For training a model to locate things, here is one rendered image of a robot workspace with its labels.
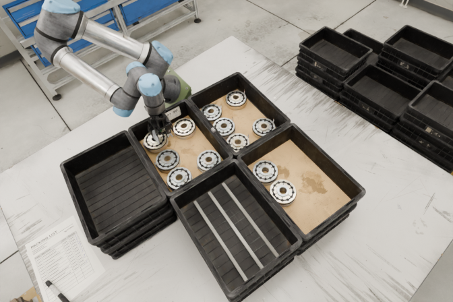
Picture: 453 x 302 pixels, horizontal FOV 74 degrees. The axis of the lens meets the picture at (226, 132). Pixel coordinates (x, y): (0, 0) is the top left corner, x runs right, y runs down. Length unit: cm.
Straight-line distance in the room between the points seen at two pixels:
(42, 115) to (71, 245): 183
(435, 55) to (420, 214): 139
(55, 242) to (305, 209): 104
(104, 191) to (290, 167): 78
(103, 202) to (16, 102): 220
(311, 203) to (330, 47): 145
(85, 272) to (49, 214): 34
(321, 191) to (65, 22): 118
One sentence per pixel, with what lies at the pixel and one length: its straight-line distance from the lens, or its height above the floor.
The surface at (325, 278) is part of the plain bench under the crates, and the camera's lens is 130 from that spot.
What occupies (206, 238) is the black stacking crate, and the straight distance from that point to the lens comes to 118.
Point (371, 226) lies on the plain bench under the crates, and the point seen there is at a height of 70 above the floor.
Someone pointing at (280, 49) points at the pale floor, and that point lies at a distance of 315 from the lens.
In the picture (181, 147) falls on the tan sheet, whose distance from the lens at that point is 137.
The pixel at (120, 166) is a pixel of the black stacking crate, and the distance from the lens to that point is 140.
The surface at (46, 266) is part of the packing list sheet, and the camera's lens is 151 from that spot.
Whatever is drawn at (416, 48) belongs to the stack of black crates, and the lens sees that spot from 261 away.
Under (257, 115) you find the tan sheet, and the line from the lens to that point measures 145.
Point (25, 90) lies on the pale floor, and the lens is 347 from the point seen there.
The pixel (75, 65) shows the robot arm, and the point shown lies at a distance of 133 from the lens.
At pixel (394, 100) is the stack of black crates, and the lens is 232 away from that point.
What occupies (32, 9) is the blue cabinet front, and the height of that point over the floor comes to 79.
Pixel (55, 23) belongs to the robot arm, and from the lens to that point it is 135.
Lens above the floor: 194
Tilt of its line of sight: 53 degrees down
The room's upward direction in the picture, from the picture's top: 6 degrees counter-clockwise
